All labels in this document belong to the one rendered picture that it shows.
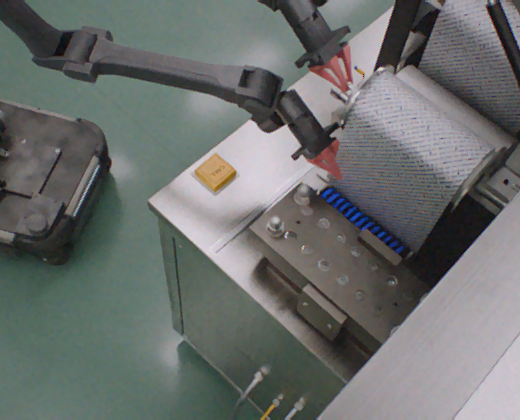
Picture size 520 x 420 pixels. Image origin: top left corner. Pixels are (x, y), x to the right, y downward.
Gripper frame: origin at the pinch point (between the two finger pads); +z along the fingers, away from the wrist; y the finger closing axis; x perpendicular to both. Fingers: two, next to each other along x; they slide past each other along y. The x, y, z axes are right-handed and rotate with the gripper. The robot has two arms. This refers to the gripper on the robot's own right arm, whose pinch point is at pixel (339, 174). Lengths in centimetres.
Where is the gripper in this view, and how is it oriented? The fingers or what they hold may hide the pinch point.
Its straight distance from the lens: 133.8
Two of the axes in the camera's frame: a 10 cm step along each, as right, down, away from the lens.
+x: 4.1, -1.2, -9.1
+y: -6.9, 6.1, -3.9
